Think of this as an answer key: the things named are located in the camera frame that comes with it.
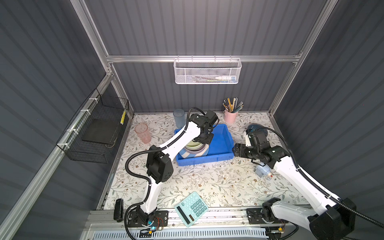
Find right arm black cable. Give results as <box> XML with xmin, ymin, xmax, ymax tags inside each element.
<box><xmin>254</xmin><ymin>126</ymin><xmax>384</xmax><ymax>240</ymax></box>

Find pink bowl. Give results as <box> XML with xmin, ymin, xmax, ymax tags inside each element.
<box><xmin>184</xmin><ymin>145</ymin><xmax>209</xmax><ymax>156</ymax></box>

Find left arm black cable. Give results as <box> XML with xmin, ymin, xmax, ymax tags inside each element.
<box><xmin>123</xmin><ymin>107</ymin><xmax>208</xmax><ymax>240</ymax></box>

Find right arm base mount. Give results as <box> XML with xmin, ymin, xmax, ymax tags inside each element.
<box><xmin>246</xmin><ymin>198</ymin><xmax>288</xmax><ymax>225</ymax></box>

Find teal calculator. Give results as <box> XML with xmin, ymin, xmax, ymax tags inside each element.
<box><xmin>175</xmin><ymin>192</ymin><xmax>209</xmax><ymax>228</ymax></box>

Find black remote on rail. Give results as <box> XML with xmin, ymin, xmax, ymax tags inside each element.
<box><xmin>113</xmin><ymin>199</ymin><xmax>124</xmax><ymax>223</ymax></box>

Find yellow tag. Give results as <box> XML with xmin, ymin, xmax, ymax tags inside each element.
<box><xmin>120</xmin><ymin>110</ymin><xmax>127</xmax><ymax>125</ymax></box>

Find white wire mesh basket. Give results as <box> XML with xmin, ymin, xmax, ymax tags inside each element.
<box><xmin>173</xmin><ymin>57</ymin><xmax>242</xmax><ymax>85</ymax></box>

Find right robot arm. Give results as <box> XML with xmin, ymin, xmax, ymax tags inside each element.
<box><xmin>233</xmin><ymin>127</ymin><xmax>356</xmax><ymax>240</ymax></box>

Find small light blue cup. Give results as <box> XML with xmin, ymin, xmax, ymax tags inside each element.
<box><xmin>255</xmin><ymin>165</ymin><xmax>273</xmax><ymax>178</ymax></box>

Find black slab in basket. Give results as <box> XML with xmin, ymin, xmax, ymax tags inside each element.
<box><xmin>82</xmin><ymin>119</ymin><xmax>118</xmax><ymax>145</ymax></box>

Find pencils bundle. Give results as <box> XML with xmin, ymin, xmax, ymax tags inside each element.
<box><xmin>223</xmin><ymin>98</ymin><xmax>244</xmax><ymax>113</ymax></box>

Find blue grey bowl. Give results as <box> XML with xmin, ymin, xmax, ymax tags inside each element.
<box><xmin>246</xmin><ymin>124</ymin><xmax>264</xmax><ymax>133</ymax></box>

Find black wire basket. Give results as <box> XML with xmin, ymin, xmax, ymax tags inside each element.
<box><xmin>57</xmin><ymin>90</ymin><xmax>130</xmax><ymax>164</ymax></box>

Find blue translucent tumbler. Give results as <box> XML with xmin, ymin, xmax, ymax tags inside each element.
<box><xmin>173</xmin><ymin>109</ymin><xmax>187</xmax><ymax>129</ymax></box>

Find pens in white basket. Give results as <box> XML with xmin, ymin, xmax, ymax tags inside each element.
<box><xmin>192</xmin><ymin>76</ymin><xmax>238</xmax><ymax>84</ymax></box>

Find green bowl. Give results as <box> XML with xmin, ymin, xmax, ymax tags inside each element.
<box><xmin>185</xmin><ymin>141</ymin><xmax>204</xmax><ymax>150</ymax></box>

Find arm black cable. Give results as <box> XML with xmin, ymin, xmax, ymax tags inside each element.
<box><xmin>123</xmin><ymin>107</ymin><xmax>208</xmax><ymax>240</ymax></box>
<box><xmin>254</xmin><ymin>126</ymin><xmax>384</xmax><ymax>240</ymax></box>

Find pink translucent tumbler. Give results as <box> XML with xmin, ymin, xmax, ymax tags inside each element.
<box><xmin>134</xmin><ymin>123</ymin><xmax>151</xmax><ymax>144</ymax></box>

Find blue plastic bin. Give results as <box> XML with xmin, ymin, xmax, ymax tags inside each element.
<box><xmin>175</xmin><ymin>124</ymin><xmax>235</xmax><ymax>166</ymax></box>

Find pink pencil cup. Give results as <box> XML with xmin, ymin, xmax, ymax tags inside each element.
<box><xmin>224</xmin><ymin>110</ymin><xmax>238</xmax><ymax>125</ymax></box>

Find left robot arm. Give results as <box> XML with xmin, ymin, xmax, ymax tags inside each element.
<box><xmin>138</xmin><ymin>107</ymin><xmax>219</xmax><ymax>215</ymax></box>

